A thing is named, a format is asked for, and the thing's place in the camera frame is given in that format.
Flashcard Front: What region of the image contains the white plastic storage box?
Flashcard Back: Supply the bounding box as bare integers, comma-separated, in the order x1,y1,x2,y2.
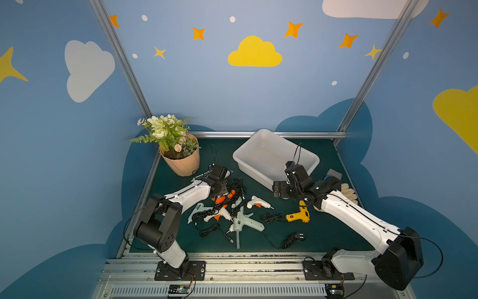
233,129,320,190

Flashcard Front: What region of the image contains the orange glue gun in pile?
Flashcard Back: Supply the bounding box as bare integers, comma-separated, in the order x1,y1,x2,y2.
212,189,237,209

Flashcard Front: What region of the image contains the artificial flower plant in pot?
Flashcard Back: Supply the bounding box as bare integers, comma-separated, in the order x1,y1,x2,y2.
130,115,200,177

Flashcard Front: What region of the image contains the yellow glue gun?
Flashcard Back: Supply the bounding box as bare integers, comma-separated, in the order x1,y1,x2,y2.
286,200,310,223

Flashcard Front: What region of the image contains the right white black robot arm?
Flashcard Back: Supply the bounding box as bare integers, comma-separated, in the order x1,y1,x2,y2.
273,161,424,290

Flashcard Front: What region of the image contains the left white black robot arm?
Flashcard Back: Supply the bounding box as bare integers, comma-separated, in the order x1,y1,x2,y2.
133,164,231,269

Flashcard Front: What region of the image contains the black power cord coil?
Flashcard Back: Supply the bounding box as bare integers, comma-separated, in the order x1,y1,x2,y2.
261,228,306,250

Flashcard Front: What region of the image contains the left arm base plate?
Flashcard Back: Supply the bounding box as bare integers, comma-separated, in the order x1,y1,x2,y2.
154,260,207,281

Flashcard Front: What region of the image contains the beige work glove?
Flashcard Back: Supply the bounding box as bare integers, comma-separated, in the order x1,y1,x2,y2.
341,183,359,205

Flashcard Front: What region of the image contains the tangled black cords pile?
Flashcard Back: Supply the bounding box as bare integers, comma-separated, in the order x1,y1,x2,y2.
192,177,248,221

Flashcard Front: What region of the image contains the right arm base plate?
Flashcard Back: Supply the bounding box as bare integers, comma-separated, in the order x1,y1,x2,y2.
302,259,355,281

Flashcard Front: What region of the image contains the large mint glue gun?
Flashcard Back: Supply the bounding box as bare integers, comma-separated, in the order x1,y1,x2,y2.
228,207,265,249

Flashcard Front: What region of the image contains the small white orange glue gun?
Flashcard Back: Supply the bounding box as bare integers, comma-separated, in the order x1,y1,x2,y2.
246,196,274,209

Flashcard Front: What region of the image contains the black cord with plug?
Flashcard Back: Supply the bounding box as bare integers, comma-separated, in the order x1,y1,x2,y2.
198,222,235,244

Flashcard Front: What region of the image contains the aluminium front rail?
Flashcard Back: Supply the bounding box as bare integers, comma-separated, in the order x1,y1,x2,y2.
92,250,416,299

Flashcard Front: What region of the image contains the white orange glue gun lower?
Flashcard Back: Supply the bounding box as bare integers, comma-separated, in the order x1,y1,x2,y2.
204,206,232,222

